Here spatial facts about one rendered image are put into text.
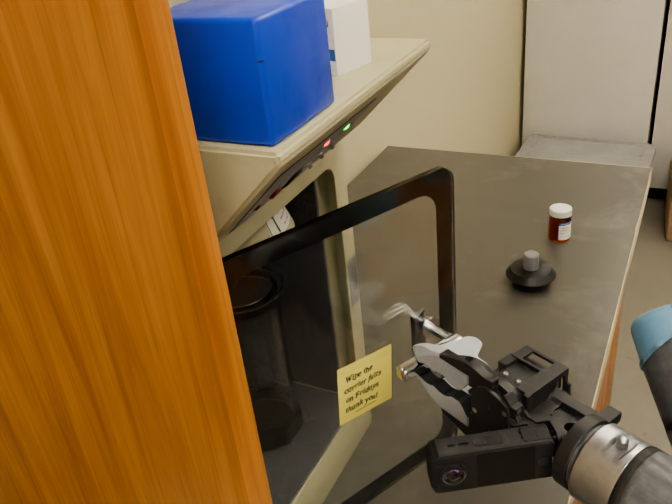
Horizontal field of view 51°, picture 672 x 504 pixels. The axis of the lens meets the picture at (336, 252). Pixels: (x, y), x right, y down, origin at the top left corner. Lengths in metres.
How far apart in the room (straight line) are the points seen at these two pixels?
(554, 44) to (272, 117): 3.21
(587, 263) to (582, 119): 2.33
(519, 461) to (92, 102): 0.46
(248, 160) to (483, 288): 0.91
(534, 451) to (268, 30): 0.42
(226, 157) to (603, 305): 0.94
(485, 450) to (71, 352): 0.37
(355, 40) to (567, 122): 3.13
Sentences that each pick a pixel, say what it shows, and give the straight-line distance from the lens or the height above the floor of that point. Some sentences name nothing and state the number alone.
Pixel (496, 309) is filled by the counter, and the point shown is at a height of 0.94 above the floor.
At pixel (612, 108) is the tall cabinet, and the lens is 3.72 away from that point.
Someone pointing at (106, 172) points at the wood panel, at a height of 1.52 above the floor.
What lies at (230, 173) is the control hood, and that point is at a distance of 0.53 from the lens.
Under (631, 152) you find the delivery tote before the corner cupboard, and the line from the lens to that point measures 3.61.
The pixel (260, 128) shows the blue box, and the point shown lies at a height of 1.52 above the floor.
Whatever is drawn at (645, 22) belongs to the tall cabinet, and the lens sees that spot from 3.60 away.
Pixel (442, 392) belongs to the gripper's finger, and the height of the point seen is 1.19.
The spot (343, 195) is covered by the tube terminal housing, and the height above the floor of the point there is 1.32.
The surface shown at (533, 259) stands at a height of 1.00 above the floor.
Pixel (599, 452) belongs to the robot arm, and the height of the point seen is 1.23.
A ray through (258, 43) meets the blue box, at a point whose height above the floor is 1.58.
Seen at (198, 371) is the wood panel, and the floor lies 1.37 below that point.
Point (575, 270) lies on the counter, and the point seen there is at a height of 0.94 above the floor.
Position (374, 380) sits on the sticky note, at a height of 1.17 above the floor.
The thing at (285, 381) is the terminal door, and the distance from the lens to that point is 0.72.
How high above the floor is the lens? 1.69
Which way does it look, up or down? 30 degrees down
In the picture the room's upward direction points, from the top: 6 degrees counter-clockwise
